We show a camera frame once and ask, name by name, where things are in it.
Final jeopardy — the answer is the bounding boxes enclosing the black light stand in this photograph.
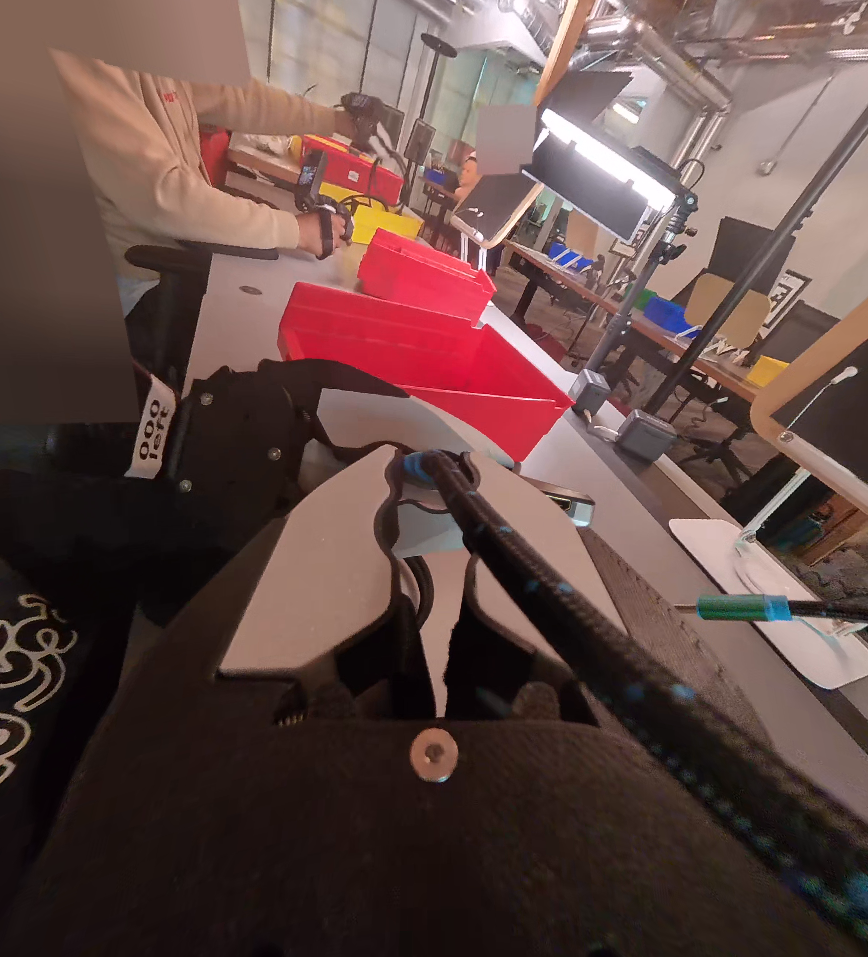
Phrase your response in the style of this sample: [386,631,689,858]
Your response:
[572,190,700,420]

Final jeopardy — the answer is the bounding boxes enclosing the person's black printed sweatshirt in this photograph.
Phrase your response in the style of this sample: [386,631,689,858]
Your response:
[0,523,151,943]

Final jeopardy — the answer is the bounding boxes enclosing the studio light panel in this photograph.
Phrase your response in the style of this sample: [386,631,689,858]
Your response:
[520,69,698,244]

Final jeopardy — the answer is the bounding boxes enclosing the silver ceiling duct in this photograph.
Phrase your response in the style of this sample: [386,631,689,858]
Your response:
[509,0,737,113]

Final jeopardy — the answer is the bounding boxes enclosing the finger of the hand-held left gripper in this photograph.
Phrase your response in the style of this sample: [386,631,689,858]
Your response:
[318,389,519,472]

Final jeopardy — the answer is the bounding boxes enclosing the black floor lamp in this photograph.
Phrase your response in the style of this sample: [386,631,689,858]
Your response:
[419,32,459,143]

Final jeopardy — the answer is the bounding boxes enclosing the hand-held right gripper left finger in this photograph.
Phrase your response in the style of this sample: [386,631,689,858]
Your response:
[216,443,436,720]

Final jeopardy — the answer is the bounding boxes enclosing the red plastic bin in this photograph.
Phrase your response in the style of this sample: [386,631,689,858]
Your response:
[358,226,498,324]
[277,280,576,462]
[301,133,405,201]

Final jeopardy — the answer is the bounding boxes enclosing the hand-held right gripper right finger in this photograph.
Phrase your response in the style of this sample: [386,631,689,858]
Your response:
[443,453,631,720]

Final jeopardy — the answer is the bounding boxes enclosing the long silver hub adapter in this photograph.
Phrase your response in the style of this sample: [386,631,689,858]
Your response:
[537,480,598,526]

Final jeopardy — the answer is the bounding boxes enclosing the framed marker sign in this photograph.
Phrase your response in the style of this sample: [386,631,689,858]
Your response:
[763,268,814,327]

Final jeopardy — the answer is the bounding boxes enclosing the braided hdmi cable green plugs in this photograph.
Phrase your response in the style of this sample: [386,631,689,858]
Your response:
[397,449,868,943]

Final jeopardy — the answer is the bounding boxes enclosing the grey power adapter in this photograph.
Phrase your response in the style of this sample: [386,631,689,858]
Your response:
[617,409,679,462]
[569,368,616,414]

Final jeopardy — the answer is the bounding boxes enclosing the black slanted pole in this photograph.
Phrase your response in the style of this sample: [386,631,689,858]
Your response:
[643,45,868,420]

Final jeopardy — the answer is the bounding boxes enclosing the wooden backed board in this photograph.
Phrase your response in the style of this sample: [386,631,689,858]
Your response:
[684,271,773,346]

